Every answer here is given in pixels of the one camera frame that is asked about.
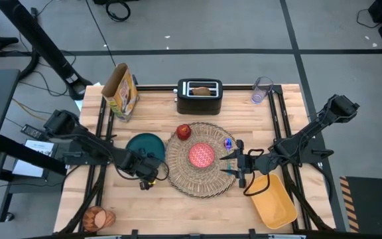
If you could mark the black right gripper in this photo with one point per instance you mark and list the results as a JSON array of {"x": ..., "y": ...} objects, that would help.
[{"x": 244, "y": 162}]

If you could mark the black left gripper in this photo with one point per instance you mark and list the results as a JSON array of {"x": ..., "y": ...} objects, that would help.
[{"x": 146, "y": 167}]

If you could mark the iridescent purple spoon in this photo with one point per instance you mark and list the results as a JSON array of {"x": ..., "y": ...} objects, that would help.
[{"x": 228, "y": 143}]

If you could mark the teal round plate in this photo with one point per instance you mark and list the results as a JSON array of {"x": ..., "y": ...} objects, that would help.
[{"x": 144, "y": 142}]

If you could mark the red patterned bowl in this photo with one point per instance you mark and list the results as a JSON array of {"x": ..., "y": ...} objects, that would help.
[{"x": 201, "y": 155}]

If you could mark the red apple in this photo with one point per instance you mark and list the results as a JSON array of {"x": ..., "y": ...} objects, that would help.
[{"x": 183, "y": 132}]

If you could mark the yellow plastic bin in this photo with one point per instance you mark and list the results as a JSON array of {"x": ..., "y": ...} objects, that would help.
[{"x": 274, "y": 206}]

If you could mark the orange patterned tumbler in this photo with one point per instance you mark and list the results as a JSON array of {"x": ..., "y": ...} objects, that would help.
[{"x": 98, "y": 219}]

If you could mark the cardboard cereal box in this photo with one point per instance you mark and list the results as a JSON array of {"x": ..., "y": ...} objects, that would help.
[{"x": 123, "y": 96}]

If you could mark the brown toast slice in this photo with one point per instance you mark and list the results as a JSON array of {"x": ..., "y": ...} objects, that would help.
[{"x": 201, "y": 91}]

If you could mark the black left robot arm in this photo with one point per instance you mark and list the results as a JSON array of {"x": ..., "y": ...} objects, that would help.
[{"x": 91, "y": 142}]

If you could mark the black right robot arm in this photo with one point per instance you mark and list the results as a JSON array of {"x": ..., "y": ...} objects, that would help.
[{"x": 307, "y": 132}]

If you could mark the round wicker placemat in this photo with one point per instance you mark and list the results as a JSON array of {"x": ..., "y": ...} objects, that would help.
[{"x": 181, "y": 169}]

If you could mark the black two-slot toaster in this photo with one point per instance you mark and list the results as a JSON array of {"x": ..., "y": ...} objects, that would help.
[{"x": 197, "y": 106}]

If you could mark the clear plastic cup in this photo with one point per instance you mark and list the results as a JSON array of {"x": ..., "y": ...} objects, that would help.
[{"x": 259, "y": 96}]

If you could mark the white printed paper sheet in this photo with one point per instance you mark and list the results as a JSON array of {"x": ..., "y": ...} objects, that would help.
[{"x": 41, "y": 147}]

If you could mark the white plain paper sheet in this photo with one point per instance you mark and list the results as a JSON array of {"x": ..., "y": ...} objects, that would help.
[{"x": 28, "y": 169}]

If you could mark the black power adapter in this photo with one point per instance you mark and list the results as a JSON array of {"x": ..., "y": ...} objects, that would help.
[{"x": 32, "y": 131}]

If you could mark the black mat with hazard stripes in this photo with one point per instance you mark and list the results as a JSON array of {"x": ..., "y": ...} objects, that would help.
[{"x": 373, "y": 206}]

